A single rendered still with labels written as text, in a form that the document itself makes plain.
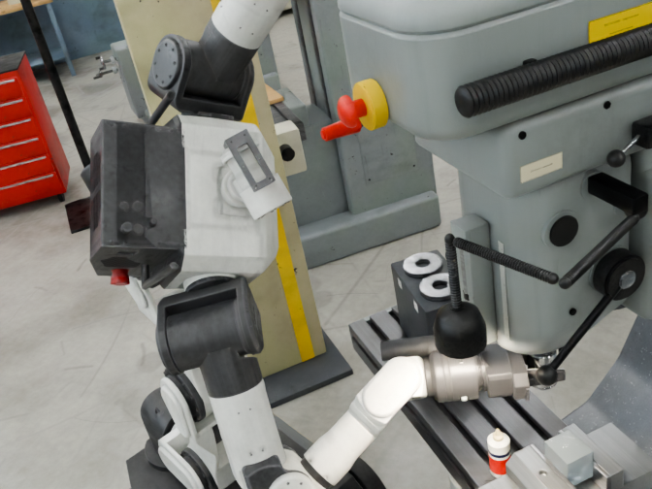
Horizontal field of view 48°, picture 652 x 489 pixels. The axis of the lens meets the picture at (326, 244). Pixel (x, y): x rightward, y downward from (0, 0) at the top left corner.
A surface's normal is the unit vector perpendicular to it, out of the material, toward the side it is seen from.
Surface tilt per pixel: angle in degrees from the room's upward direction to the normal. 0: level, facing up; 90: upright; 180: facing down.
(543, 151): 90
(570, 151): 90
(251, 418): 70
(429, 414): 0
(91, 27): 90
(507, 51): 90
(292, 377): 0
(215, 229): 58
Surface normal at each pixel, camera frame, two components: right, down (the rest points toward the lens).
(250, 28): 0.13, 0.73
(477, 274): 0.38, 0.41
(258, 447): 0.25, 0.11
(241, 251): 0.46, -0.21
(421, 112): -0.62, 0.49
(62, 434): -0.18, -0.85
